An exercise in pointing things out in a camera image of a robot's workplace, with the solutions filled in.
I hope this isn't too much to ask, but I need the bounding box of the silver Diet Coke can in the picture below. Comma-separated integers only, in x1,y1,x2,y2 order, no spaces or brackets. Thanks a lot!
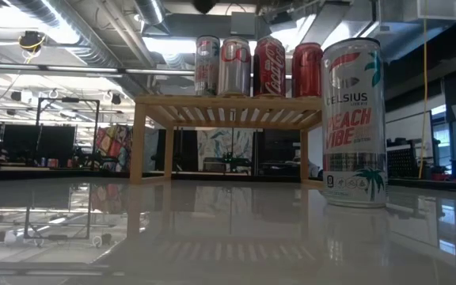
217,36,253,97

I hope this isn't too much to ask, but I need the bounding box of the clear bottle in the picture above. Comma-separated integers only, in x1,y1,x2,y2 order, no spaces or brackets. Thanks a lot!
321,36,390,210
194,35,222,97

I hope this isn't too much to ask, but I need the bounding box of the red Coca-Cola can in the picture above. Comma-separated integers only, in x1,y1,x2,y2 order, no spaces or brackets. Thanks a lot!
253,35,287,98
291,42,325,99

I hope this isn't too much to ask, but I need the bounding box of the wooden slatted shelf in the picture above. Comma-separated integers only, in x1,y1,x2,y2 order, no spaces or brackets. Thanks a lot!
129,93,325,189

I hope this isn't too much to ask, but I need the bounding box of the person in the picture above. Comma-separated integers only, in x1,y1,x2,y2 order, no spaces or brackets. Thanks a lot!
293,156,322,178

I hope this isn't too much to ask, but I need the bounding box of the colourful poster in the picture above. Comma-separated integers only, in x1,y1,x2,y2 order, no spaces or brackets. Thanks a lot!
94,124,133,172

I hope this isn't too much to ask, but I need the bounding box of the long ceiling light fixture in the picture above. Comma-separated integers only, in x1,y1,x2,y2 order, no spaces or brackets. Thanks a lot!
0,63,197,78

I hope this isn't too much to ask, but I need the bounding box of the black computer monitor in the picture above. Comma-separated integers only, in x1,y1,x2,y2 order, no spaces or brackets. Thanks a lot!
1,124,39,159
39,125,77,162

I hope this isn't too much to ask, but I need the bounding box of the black pegboard rack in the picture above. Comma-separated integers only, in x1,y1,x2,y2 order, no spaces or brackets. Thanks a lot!
386,137,422,180

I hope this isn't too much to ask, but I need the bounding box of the glass whiteboard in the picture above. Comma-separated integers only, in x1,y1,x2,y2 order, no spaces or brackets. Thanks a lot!
385,109,435,146

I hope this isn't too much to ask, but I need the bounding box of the black round ceiling device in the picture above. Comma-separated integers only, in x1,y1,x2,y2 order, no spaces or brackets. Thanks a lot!
17,30,48,53

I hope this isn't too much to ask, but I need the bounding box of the teal floral wall mural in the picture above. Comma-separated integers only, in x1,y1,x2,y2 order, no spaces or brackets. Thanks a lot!
197,128,255,173

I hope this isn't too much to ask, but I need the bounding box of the round silver ventilation duct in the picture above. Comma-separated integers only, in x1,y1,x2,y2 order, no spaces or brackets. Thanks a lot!
134,0,166,25

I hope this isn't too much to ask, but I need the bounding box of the black metal stand frame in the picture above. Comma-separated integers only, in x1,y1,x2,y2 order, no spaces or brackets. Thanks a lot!
35,97,101,159

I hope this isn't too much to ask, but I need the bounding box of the large silver ventilation duct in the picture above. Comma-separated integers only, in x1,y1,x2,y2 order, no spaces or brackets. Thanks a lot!
9,0,154,98

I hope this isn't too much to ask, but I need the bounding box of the grey rectangular air duct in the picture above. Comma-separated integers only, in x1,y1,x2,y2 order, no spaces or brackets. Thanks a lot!
340,0,456,64

